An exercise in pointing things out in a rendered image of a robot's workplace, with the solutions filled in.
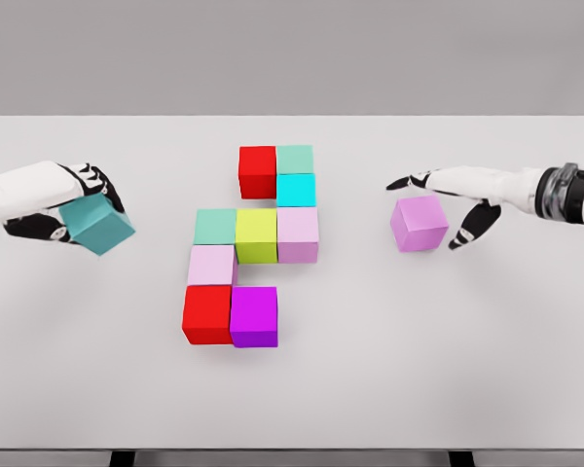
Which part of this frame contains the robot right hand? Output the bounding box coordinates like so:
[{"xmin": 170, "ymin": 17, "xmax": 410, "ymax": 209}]
[{"xmin": 385, "ymin": 165, "xmax": 503, "ymax": 251}]

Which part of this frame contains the teal cube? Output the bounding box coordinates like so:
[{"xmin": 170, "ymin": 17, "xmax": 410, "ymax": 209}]
[{"xmin": 57, "ymin": 194, "xmax": 137, "ymax": 257}]

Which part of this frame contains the yellow-green cube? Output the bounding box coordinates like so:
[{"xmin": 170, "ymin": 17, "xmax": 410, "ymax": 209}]
[{"xmin": 234, "ymin": 207, "xmax": 279, "ymax": 266}]

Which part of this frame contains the cyan cube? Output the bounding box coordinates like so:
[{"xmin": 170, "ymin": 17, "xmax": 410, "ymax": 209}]
[{"xmin": 275, "ymin": 172, "xmax": 317, "ymax": 209}]

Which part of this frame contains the orchid pink cube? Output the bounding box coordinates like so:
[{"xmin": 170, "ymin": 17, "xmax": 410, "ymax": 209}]
[{"xmin": 389, "ymin": 195, "xmax": 450, "ymax": 254}]

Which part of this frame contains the pale lilac cube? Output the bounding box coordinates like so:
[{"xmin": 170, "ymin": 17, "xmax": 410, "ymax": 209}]
[
  {"xmin": 186, "ymin": 244, "xmax": 239, "ymax": 288},
  {"xmin": 275, "ymin": 206, "xmax": 320, "ymax": 265}
]

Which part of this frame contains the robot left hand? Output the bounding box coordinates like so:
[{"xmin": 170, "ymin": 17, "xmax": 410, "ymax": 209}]
[{"xmin": 3, "ymin": 161, "xmax": 127, "ymax": 245}]

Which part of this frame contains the mint green cube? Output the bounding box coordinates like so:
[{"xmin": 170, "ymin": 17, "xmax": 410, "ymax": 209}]
[
  {"xmin": 275, "ymin": 144, "xmax": 315, "ymax": 176},
  {"xmin": 193, "ymin": 208, "xmax": 238, "ymax": 247}
]

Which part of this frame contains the magenta cube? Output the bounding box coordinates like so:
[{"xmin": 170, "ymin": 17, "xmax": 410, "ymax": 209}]
[{"xmin": 229, "ymin": 285, "xmax": 279, "ymax": 349}]

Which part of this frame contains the red cube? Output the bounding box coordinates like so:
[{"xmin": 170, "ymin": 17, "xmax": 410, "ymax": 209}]
[
  {"xmin": 237, "ymin": 145, "xmax": 278, "ymax": 200},
  {"xmin": 181, "ymin": 284, "xmax": 234, "ymax": 346}
]

